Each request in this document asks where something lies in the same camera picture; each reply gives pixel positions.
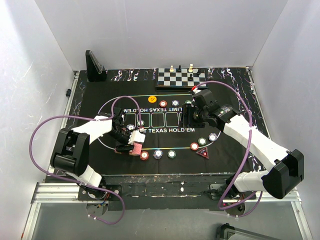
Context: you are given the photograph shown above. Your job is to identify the white chess piece right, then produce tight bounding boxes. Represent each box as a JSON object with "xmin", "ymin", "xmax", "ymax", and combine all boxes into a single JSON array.
[{"xmin": 188, "ymin": 63, "xmax": 193, "ymax": 73}]

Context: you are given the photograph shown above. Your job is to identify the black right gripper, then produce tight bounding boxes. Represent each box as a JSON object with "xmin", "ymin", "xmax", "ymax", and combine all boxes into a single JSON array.
[{"xmin": 178, "ymin": 103, "xmax": 208, "ymax": 129}]

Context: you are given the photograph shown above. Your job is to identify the red poker chip stack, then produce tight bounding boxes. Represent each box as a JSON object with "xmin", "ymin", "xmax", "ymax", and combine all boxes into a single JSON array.
[{"xmin": 140, "ymin": 151, "xmax": 149, "ymax": 161}]

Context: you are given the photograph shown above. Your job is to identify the black card dealer shoe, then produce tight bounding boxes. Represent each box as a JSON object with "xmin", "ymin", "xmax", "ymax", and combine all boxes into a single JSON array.
[{"xmin": 85, "ymin": 50, "xmax": 107, "ymax": 83}]

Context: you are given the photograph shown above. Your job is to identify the yellow big blind button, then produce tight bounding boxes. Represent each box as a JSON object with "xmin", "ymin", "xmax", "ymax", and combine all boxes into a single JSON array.
[{"xmin": 148, "ymin": 95, "xmax": 157, "ymax": 103}]

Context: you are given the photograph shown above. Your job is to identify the black white chessboard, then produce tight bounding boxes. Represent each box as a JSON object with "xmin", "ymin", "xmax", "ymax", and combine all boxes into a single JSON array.
[{"xmin": 155, "ymin": 68, "xmax": 207, "ymax": 92}]

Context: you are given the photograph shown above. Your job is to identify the black case corner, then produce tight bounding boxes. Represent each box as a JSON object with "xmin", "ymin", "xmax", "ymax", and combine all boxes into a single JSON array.
[{"xmin": 215, "ymin": 223, "xmax": 277, "ymax": 240}]

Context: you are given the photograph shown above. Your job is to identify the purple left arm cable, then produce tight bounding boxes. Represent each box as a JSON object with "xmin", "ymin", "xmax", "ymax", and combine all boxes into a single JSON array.
[{"xmin": 29, "ymin": 96, "xmax": 145, "ymax": 224}]

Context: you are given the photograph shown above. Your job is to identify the red chips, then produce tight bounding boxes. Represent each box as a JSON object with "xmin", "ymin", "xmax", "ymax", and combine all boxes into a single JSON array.
[
  {"xmin": 159, "ymin": 100, "xmax": 167, "ymax": 108},
  {"xmin": 190, "ymin": 142, "xmax": 199, "ymax": 151}
]

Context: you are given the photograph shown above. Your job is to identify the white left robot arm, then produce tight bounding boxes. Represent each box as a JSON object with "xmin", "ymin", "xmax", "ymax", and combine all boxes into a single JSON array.
[{"xmin": 50, "ymin": 111, "xmax": 146, "ymax": 200}]

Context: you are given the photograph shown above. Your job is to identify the green poker chip stack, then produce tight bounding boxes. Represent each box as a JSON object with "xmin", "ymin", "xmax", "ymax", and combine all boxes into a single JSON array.
[{"xmin": 167, "ymin": 150, "xmax": 177, "ymax": 159}]

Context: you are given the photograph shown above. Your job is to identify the black triangular all-in marker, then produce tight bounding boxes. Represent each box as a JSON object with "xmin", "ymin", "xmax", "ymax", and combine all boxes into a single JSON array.
[{"xmin": 196, "ymin": 147, "xmax": 209, "ymax": 159}]

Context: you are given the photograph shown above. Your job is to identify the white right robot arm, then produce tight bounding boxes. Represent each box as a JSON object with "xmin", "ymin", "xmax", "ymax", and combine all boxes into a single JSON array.
[{"xmin": 180, "ymin": 87, "xmax": 304, "ymax": 199}]

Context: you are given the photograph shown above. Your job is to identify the red-backed playing card deck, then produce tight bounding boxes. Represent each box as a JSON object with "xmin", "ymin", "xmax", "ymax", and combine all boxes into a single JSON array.
[{"xmin": 129, "ymin": 142, "xmax": 143, "ymax": 156}]

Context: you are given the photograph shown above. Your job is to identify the black poker table mat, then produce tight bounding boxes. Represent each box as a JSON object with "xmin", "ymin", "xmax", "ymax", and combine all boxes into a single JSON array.
[{"xmin": 65, "ymin": 67, "xmax": 254, "ymax": 176}]

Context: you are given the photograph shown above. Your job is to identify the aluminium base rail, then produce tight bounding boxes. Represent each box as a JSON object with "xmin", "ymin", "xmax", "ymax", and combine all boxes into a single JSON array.
[{"xmin": 31, "ymin": 180, "xmax": 302, "ymax": 204}]

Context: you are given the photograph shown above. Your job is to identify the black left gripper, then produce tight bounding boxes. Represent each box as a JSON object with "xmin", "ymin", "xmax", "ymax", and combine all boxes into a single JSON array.
[{"xmin": 107, "ymin": 128, "xmax": 138, "ymax": 154}]

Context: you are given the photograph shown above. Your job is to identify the blue poker chip stack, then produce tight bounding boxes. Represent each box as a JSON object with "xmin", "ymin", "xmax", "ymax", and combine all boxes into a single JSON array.
[{"xmin": 153, "ymin": 149, "xmax": 163, "ymax": 160}]

